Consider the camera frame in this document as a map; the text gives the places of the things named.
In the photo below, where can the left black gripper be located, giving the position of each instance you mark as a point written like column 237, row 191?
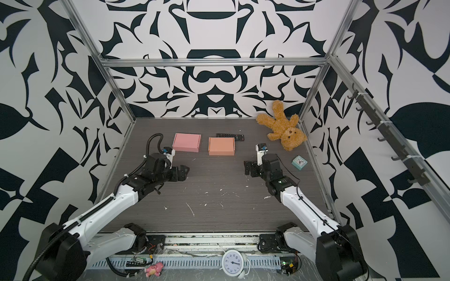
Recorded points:
column 182, row 173

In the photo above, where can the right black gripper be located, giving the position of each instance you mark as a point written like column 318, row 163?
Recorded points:
column 248, row 164

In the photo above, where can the pink paper box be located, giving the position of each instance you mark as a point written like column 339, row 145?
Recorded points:
column 187, row 142

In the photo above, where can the black tv remote control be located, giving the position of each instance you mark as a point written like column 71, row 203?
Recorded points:
column 236, row 137

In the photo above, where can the peach paper box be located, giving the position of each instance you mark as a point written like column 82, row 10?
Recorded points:
column 221, row 147

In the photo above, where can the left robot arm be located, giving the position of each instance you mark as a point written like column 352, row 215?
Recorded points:
column 66, row 251

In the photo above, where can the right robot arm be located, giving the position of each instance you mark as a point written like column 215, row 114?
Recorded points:
column 334, row 249

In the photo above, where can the small green alarm clock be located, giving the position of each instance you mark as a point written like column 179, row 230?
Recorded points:
column 299, row 162

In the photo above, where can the brown teddy bear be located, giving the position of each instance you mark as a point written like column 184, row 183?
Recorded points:
column 283, row 129

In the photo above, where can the green circuit board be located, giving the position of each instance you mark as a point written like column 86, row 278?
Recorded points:
column 139, row 262

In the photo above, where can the black electronics module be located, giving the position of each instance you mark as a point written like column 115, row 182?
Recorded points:
column 290, row 264

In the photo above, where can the small pink toy figure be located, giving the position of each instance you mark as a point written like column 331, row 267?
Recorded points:
column 155, row 269

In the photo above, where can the white round table clock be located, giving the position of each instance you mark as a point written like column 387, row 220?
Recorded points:
column 235, row 264

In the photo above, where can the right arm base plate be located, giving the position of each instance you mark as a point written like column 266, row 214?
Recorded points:
column 274, row 243

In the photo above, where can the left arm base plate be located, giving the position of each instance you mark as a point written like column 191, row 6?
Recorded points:
column 149, row 244

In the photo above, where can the black wall hook rack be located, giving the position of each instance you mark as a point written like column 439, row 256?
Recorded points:
column 390, row 134

